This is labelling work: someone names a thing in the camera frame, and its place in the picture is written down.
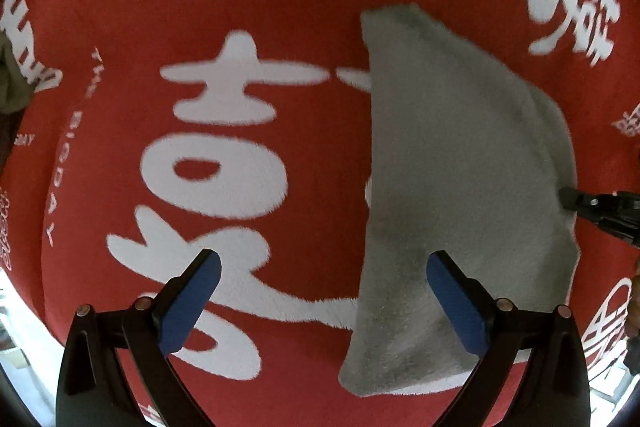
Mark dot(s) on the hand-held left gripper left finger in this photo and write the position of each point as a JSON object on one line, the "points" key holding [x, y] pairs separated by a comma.
{"points": [[192, 302]]}

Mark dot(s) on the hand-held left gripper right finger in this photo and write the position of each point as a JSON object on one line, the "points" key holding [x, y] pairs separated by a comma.
{"points": [[457, 307]]}

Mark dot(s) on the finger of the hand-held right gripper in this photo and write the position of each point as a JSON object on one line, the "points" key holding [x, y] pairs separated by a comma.
{"points": [[615, 227], [575, 199]]}

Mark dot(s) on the grey fleece small garment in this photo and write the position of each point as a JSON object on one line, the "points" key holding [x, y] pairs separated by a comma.
{"points": [[450, 167]]}

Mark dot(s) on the olive dark cloth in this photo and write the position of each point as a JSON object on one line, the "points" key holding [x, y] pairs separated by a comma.
{"points": [[12, 77]]}

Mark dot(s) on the red printed blanket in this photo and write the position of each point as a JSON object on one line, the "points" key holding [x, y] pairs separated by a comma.
{"points": [[200, 7]]}

